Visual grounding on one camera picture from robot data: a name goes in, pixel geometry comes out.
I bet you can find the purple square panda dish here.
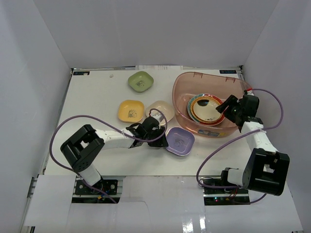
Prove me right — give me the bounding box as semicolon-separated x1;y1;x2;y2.
166;127;195;156

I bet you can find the cream round floral plate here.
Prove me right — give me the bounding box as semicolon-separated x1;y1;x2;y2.
193;97;222;122

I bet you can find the woven bamboo round tray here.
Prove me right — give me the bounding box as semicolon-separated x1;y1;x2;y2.
190;96;224;123

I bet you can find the teal round ceramic plate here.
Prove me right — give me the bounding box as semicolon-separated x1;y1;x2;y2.
187;100;195;121

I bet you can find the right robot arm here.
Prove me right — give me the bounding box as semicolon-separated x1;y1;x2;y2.
216;94;290;196

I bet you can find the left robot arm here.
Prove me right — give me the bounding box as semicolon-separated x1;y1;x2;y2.
60;116;169;194

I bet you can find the pink translucent plastic bin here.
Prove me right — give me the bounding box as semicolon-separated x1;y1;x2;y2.
172;72;251;138

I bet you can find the cream square panda dish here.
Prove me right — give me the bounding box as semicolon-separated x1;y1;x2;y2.
145;100;174;122

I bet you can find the yellow square panda dish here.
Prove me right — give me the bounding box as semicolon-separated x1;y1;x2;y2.
118;100;144;123

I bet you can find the green square panda dish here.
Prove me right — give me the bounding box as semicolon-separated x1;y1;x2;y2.
128;71;154;93

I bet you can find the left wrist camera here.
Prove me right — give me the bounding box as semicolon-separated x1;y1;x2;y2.
148;114;164;125

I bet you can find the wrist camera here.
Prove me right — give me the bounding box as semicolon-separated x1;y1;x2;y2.
243;88;254;96
148;114;164;125

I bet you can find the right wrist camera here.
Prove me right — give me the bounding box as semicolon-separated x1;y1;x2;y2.
243;88;254;96

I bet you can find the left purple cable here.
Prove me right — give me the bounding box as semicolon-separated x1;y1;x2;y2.
49;108;169;204

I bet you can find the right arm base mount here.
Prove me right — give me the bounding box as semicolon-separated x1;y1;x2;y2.
203;187;250;206

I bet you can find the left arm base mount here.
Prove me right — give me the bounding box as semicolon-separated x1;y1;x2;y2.
71;179;121;204

